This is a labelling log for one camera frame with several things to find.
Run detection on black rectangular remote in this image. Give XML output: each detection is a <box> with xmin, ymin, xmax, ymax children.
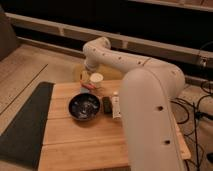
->
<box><xmin>102</xmin><ymin>97</ymin><xmax>112</xmax><ymax>114</ymax></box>

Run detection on blue small object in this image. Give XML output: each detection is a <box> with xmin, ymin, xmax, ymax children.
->
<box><xmin>80</xmin><ymin>87</ymin><xmax>90</xmax><ymax>93</ymax></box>

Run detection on dark ceramic bowl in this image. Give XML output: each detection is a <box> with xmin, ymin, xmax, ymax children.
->
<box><xmin>68</xmin><ymin>93</ymin><xmax>101</xmax><ymax>121</ymax></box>

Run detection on white ceramic cup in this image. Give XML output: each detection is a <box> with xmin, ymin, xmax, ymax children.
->
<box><xmin>90</xmin><ymin>73</ymin><xmax>103</xmax><ymax>88</ymax></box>

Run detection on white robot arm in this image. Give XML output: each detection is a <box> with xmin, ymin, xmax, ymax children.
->
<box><xmin>83</xmin><ymin>37</ymin><xmax>185</xmax><ymax>171</ymax></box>

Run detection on dark floor mat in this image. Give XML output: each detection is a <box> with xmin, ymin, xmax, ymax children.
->
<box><xmin>0</xmin><ymin>82</ymin><xmax>54</xmax><ymax>169</ymax></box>

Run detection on black floor cables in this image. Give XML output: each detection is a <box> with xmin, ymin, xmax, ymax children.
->
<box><xmin>169</xmin><ymin>79</ymin><xmax>213</xmax><ymax>171</ymax></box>

